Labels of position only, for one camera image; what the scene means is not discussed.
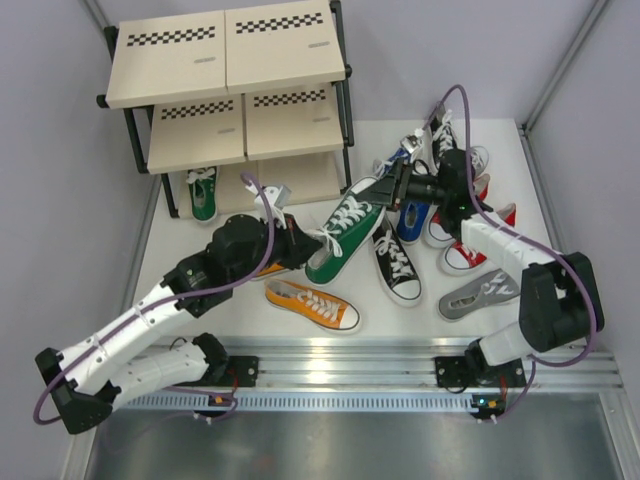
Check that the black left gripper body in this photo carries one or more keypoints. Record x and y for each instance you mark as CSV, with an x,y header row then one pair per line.
x,y
285,247

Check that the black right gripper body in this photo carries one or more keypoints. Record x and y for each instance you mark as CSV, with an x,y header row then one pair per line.
x,y
404,186

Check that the orange sneaker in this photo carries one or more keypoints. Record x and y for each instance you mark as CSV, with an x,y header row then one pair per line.
x,y
324,310
272,270

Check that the green sneaker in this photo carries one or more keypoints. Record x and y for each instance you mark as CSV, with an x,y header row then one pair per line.
x,y
202,190
348,228

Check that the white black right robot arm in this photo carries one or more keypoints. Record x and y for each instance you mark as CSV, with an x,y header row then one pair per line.
x,y
559,300

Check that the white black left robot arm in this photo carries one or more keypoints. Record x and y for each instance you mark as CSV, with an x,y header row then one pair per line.
x,y
90,380

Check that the beige black shoe shelf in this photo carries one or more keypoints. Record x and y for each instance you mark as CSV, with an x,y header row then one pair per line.
x,y
263,89

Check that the blue sneaker upper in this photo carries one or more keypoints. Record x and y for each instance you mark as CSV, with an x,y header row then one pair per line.
x,y
404,153

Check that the blue sneaker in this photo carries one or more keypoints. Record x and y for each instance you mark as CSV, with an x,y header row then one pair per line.
x,y
411,221
404,153

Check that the blue sneaker lower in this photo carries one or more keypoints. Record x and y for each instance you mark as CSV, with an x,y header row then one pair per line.
x,y
411,221

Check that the black sneaker at back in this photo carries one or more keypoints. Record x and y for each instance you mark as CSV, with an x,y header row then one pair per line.
x,y
443,137

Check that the black sneaker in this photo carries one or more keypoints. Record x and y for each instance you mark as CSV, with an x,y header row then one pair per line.
x,y
397,273
443,137

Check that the red sneaker upper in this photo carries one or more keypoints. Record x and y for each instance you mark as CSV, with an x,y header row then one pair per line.
x,y
433,232

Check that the red sneaker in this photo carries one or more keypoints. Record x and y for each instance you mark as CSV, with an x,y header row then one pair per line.
x,y
433,232
460,260

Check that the grey sneaker at back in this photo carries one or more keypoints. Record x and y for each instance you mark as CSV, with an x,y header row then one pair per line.
x,y
479,159

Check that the grey sneaker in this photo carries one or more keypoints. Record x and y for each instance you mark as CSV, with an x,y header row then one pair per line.
x,y
479,159
491,289

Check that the black sneaker in middle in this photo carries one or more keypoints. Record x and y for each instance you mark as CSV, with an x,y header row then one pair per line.
x,y
397,273

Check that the red sneaker lower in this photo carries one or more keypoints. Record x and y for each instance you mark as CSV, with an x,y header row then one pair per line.
x,y
460,260

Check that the grey sneaker in front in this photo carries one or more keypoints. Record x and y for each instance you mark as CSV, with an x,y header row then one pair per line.
x,y
491,289

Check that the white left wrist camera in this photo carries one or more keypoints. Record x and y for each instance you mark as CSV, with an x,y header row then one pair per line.
x,y
277,197

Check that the aluminium mounting rail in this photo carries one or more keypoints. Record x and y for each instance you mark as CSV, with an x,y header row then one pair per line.
x,y
350,364

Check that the grey slotted cable duct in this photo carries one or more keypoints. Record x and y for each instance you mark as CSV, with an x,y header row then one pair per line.
x,y
311,402

